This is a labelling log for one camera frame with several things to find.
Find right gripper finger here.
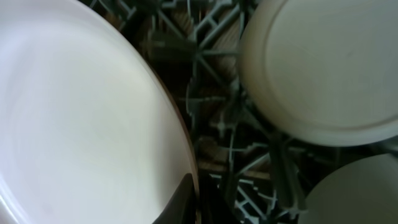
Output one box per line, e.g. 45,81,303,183
152,174,197,224

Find grey dishwasher rack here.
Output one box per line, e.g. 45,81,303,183
77,0,398,224

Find large white plate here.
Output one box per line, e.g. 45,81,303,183
1,1,197,223

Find medium white plate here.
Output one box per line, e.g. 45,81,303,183
298,154,397,224

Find pale green saucer plate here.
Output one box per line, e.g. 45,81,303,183
239,0,397,146

